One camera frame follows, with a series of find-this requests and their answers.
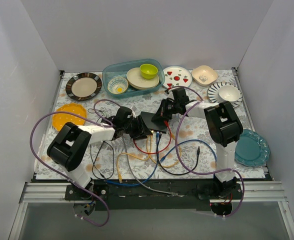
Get red ethernet cable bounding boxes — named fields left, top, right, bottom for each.
left=133, top=120, right=173, bottom=154

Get black network switch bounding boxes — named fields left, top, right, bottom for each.
left=140, top=111, right=168, bottom=134

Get yellow ethernet cable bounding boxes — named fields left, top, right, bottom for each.
left=146, top=129, right=183, bottom=168
left=116, top=129, right=155, bottom=185

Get grey ethernet cable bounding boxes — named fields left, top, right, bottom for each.
left=121, top=136, right=179, bottom=196

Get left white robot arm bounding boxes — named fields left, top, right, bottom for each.
left=47, top=106, right=152, bottom=200

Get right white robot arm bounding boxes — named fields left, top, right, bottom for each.
left=151, top=87, right=243, bottom=199

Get floral table mat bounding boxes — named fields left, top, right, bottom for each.
left=35, top=70, right=267, bottom=184

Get white plate red shapes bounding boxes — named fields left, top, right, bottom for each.
left=163, top=66, right=193, bottom=89

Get blue patterned small bowl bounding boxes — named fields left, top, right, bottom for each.
left=107, top=76, right=129, bottom=95

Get blue striped plate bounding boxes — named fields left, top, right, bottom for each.
left=207, top=81, right=243, bottom=108

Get beige square panda bowl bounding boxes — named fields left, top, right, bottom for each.
left=191, top=65, right=218, bottom=87

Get beige plate stack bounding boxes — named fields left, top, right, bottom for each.
left=126, top=67, right=160, bottom=89

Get lime green bowl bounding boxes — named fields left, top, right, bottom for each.
left=140, top=63, right=158, bottom=80

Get white bowl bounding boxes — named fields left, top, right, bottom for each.
left=218, top=85, right=242, bottom=105

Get teal plastic basin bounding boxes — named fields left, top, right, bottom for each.
left=102, top=58, right=165, bottom=99

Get brown rimmed plate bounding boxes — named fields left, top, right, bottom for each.
left=65, top=72, right=103, bottom=102

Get yellow dotted plate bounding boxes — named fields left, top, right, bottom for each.
left=52, top=103, right=87, bottom=132

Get teal scalloped plate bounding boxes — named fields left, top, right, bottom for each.
left=234, top=129, right=271, bottom=167

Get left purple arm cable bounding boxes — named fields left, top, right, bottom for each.
left=29, top=99, right=114, bottom=227

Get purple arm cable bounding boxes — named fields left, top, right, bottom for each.
left=170, top=86, right=245, bottom=218
left=29, top=99, right=114, bottom=227

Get blue ethernet cable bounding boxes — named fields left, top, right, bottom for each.
left=105, top=131, right=217, bottom=187

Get black power cable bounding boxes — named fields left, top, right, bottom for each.
left=89, top=107, right=202, bottom=180

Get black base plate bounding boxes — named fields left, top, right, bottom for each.
left=64, top=178, right=244, bottom=211

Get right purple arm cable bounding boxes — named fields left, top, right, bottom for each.
left=170, top=86, right=245, bottom=218

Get aluminium frame rail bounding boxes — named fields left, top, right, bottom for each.
left=9, top=181, right=294, bottom=240

